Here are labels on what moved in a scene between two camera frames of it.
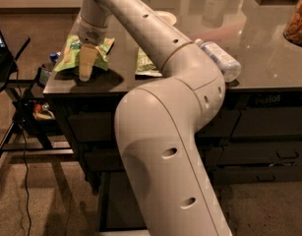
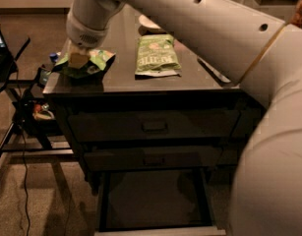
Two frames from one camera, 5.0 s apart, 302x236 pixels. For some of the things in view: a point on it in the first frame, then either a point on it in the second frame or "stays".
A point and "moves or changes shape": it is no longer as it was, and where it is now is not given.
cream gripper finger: (88, 52) to (78, 57)
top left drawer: (100, 127) stays
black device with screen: (43, 76) stays
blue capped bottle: (53, 56) stays
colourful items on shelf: (42, 112) stays
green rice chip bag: (71, 57) moves or changes shape
